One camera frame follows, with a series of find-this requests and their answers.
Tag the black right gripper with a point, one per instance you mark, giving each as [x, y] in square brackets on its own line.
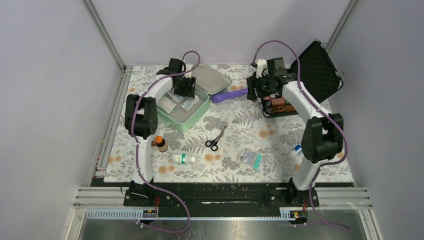
[253, 82]

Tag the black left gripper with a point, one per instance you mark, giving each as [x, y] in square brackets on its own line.
[188, 91]

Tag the white gauze packet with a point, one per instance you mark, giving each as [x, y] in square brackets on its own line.
[166, 105]

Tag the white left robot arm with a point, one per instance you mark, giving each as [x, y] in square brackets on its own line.
[141, 114]

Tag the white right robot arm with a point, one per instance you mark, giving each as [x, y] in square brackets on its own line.
[323, 136]

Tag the purple cylindrical tube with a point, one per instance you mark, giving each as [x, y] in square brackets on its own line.
[220, 97]

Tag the black poker chip case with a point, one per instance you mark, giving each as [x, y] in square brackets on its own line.
[318, 75]

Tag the floral table mat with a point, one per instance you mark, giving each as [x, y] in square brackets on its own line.
[247, 128]

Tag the brown bottle orange cap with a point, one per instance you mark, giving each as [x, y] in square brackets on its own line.
[161, 144]

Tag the black scissors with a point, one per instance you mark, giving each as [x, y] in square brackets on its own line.
[213, 144]

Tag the white bottle green label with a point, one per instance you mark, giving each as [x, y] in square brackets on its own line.
[183, 158]

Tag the small bag teal strip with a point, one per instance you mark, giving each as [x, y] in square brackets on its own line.
[251, 158]

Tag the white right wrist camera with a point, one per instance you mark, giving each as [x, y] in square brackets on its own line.
[261, 68]

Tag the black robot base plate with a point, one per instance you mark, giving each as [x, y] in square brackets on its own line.
[221, 200]

